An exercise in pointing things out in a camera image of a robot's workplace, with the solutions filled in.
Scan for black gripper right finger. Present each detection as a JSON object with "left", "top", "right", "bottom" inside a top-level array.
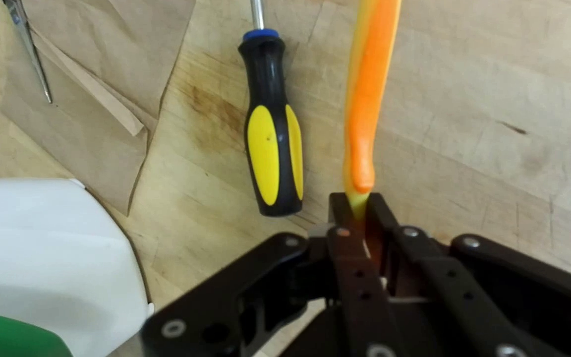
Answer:
[{"left": 365, "top": 194, "right": 560, "bottom": 357}]

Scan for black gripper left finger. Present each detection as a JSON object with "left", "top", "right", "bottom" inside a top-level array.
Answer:
[{"left": 328, "top": 192, "right": 401, "bottom": 357}]

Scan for orange handled tool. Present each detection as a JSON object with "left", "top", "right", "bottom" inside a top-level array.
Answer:
[{"left": 345, "top": 0, "right": 403, "bottom": 218}]

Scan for yellow black screwdriver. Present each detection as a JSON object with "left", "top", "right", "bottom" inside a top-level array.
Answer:
[{"left": 238, "top": 0, "right": 304, "bottom": 216}]

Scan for white bin with green lid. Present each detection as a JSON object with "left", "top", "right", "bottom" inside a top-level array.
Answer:
[{"left": 0, "top": 178, "right": 153, "bottom": 357}]

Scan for brown paper bag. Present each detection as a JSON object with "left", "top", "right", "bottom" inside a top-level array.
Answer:
[{"left": 2, "top": 0, "right": 197, "bottom": 212}]

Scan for black scissors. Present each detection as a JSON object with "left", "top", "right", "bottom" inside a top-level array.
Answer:
[{"left": 2, "top": 0, "right": 54, "bottom": 105}]

